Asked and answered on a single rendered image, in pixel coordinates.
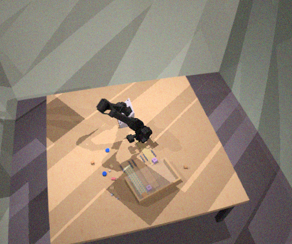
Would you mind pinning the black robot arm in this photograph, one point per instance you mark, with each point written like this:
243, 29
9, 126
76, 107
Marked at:
116, 111

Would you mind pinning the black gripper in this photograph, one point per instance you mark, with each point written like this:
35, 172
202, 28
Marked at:
131, 137

